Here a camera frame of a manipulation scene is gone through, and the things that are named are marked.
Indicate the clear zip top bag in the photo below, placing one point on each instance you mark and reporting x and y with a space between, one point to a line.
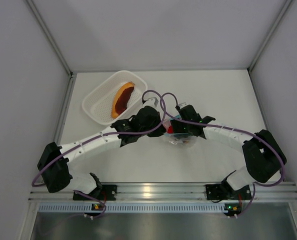
176 138

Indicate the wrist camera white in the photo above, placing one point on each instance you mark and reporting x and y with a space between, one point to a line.
180 106
152 101

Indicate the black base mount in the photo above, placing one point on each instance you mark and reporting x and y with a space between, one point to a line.
106 193
214 192

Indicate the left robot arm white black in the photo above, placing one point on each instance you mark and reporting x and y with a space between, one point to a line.
58 164

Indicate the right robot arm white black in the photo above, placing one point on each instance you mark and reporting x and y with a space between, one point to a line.
262 155

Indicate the white slotted cable duct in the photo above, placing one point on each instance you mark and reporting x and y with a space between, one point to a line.
116 207

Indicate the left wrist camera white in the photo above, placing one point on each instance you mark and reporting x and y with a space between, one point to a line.
152 101

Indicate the red fake apple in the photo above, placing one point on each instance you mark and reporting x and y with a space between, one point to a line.
169 128

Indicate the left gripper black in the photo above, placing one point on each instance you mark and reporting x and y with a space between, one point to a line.
158 132

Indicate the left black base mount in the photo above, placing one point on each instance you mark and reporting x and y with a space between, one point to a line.
106 193

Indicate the aluminium mounting rail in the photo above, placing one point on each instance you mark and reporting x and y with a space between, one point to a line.
172 191

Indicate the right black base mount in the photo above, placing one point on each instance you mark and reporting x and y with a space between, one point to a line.
214 192

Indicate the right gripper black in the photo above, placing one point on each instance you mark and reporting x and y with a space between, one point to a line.
177 125

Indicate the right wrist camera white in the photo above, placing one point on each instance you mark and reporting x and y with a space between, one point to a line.
180 106

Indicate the orange maroon fake fruit slice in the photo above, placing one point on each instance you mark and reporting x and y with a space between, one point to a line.
121 99

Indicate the white perforated plastic basket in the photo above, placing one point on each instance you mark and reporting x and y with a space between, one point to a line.
98 104

